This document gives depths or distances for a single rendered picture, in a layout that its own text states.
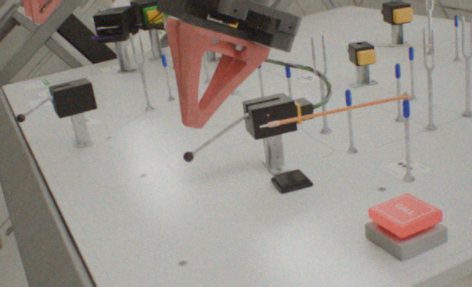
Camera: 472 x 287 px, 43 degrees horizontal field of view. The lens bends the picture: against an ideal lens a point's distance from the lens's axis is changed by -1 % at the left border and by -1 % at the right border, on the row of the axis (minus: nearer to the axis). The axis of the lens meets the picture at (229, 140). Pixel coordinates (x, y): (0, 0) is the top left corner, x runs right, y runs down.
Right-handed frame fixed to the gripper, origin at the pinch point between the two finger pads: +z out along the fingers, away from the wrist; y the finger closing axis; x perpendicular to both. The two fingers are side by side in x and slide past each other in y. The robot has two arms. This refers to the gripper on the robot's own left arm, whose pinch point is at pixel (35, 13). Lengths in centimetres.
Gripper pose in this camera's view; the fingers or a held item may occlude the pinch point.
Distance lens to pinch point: 92.1
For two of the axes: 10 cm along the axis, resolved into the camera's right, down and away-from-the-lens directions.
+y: -4.7, -3.4, 8.2
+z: -3.0, 9.3, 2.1
